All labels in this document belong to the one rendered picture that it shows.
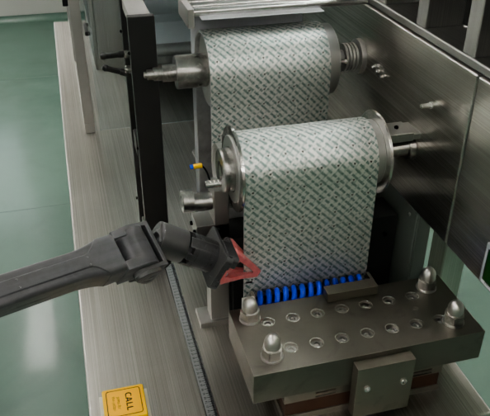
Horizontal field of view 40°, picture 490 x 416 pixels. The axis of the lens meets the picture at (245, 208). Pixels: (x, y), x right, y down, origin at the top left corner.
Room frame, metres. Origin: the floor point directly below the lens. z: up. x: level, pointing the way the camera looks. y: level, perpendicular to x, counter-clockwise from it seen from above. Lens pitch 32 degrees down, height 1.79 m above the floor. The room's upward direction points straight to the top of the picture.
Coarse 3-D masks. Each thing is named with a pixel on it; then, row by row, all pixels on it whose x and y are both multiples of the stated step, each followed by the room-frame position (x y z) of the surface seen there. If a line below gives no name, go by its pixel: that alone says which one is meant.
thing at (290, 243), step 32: (256, 224) 0.94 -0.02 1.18; (288, 224) 0.96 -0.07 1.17; (320, 224) 0.97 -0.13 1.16; (352, 224) 0.99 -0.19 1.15; (256, 256) 0.94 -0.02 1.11; (288, 256) 0.96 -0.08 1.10; (320, 256) 0.97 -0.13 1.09; (352, 256) 0.99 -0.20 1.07; (256, 288) 0.94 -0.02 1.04; (288, 288) 0.96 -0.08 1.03
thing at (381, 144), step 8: (368, 120) 1.07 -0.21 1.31; (376, 128) 1.04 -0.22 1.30; (376, 136) 1.03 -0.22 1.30; (224, 144) 1.03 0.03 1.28; (232, 144) 0.98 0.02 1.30; (384, 144) 1.02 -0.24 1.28; (232, 152) 0.98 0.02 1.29; (384, 152) 1.01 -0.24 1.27; (384, 160) 1.01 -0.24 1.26; (384, 168) 1.01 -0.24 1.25; (232, 192) 0.98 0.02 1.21; (232, 200) 0.99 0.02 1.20
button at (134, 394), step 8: (104, 392) 0.80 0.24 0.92; (112, 392) 0.80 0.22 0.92; (120, 392) 0.80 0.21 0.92; (128, 392) 0.80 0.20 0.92; (136, 392) 0.80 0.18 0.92; (104, 400) 0.79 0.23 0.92; (112, 400) 0.79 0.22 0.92; (120, 400) 0.79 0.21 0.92; (128, 400) 0.79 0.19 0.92; (136, 400) 0.79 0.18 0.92; (144, 400) 0.79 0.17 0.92; (104, 408) 0.77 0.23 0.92; (112, 408) 0.77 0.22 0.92; (120, 408) 0.77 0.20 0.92; (128, 408) 0.77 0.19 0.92; (136, 408) 0.77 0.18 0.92; (144, 408) 0.77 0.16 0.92
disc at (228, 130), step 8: (224, 128) 1.04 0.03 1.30; (232, 128) 1.00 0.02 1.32; (224, 136) 1.04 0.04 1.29; (232, 136) 0.99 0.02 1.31; (240, 152) 0.95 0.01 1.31; (240, 160) 0.94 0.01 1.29; (240, 168) 0.94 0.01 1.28; (240, 176) 0.94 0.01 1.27; (240, 184) 0.94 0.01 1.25; (240, 192) 0.94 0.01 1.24; (240, 200) 0.94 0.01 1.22; (240, 208) 0.94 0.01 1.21
